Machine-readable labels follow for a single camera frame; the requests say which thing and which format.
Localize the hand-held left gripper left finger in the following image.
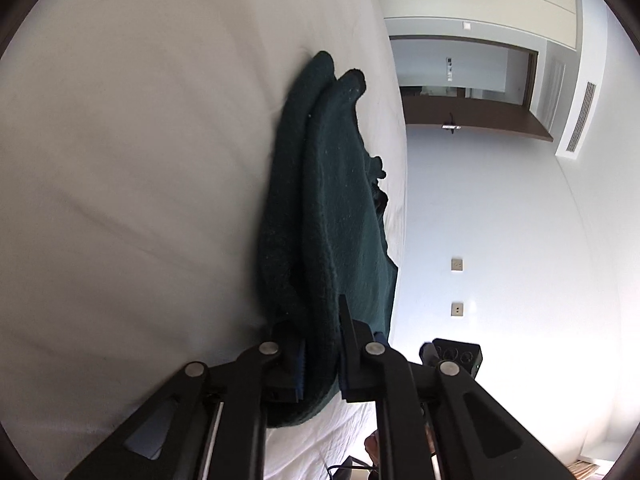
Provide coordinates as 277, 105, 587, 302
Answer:
65, 320, 307, 480

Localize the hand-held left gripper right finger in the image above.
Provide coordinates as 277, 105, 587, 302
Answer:
337, 294, 577, 480

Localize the dark green towel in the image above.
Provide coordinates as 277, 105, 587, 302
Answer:
257, 50, 400, 429

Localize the brown wooden door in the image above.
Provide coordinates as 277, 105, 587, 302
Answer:
390, 35, 554, 142

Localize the white air vent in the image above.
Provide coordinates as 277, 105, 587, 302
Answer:
564, 81, 597, 154

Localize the white bed sheet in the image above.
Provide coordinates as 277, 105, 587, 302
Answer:
0, 0, 409, 480

